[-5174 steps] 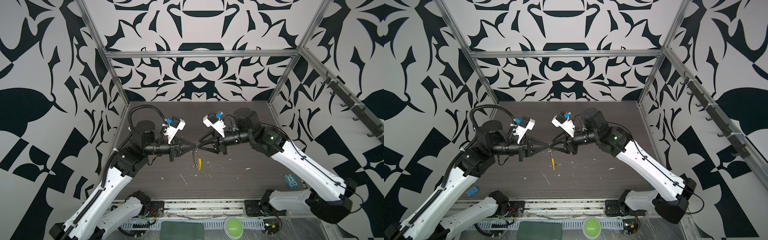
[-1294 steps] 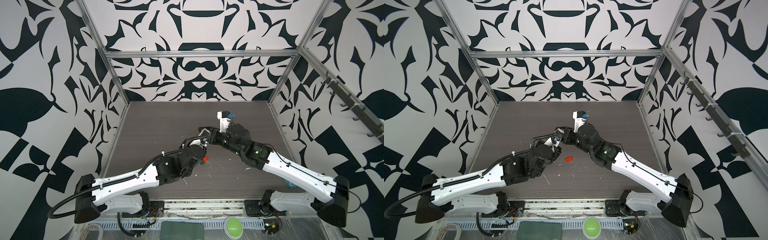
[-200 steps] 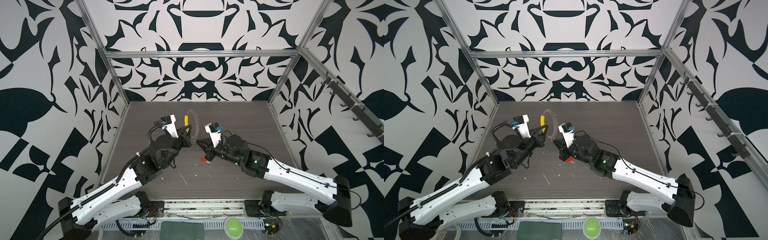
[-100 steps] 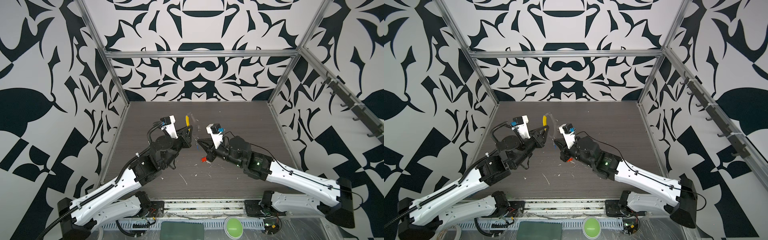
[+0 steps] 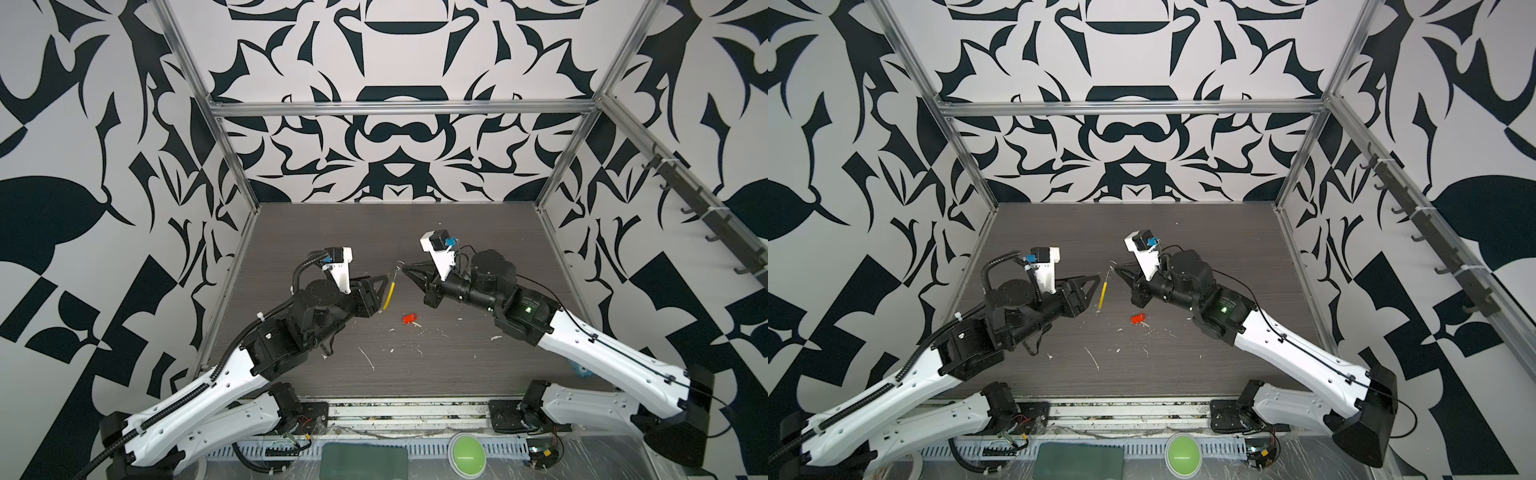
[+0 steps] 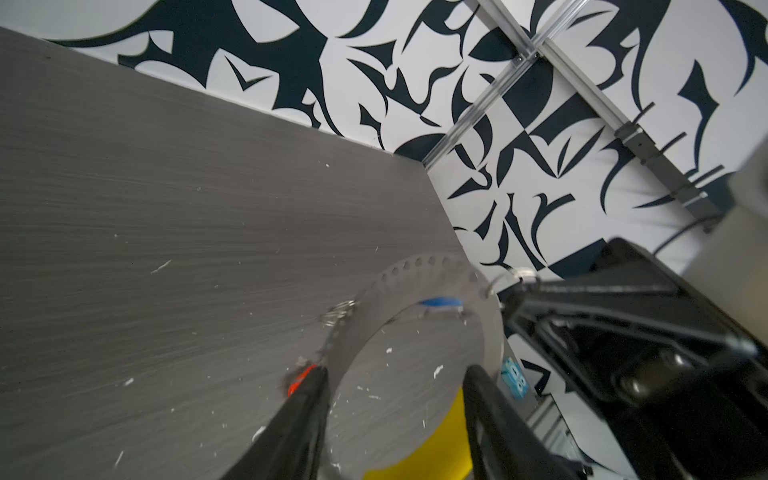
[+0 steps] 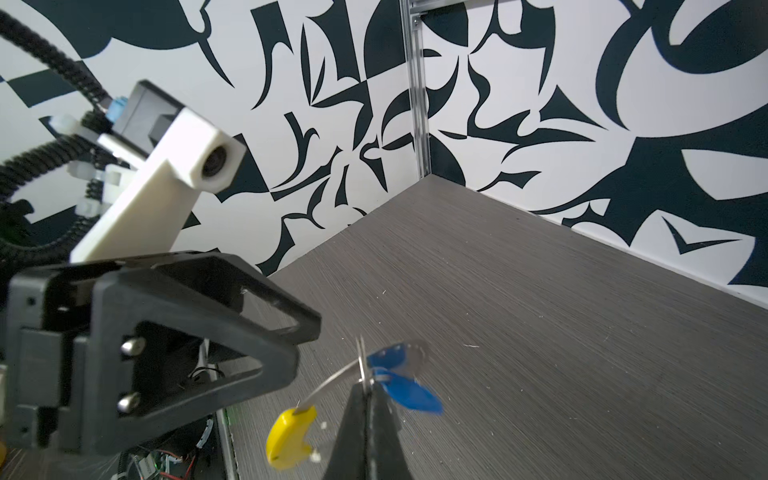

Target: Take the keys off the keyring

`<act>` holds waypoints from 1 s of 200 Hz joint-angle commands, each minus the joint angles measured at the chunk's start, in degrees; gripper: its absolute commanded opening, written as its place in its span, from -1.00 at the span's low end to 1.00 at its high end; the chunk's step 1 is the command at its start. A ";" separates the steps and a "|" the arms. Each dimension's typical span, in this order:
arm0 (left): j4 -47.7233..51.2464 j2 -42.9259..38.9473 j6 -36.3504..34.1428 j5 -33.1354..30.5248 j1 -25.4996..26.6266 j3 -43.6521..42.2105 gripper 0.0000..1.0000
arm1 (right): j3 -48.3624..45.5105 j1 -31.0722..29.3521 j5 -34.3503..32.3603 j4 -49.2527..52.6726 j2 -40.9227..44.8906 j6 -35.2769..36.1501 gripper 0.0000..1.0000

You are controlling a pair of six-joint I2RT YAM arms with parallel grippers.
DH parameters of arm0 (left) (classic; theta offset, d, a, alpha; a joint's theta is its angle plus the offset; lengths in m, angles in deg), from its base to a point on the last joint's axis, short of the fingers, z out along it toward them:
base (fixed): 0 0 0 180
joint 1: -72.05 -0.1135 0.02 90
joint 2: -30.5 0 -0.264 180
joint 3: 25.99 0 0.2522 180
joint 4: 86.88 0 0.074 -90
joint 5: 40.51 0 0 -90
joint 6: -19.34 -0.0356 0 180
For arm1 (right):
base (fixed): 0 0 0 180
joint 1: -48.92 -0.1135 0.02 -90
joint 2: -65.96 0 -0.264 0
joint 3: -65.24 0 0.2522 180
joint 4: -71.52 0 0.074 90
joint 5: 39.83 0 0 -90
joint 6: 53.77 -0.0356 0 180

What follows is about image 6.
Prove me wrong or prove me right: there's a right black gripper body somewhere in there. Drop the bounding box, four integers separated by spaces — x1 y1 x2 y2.
500 238 767 479

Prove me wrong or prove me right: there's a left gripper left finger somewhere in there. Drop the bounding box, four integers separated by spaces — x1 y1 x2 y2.
223 367 330 480

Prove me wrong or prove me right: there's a blue key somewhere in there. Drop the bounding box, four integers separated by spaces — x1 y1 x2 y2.
420 297 464 310

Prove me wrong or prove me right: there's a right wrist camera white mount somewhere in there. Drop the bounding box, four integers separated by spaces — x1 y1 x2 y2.
683 143 767 343

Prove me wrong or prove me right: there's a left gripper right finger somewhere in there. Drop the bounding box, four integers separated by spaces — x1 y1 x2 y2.
463 365 591 480

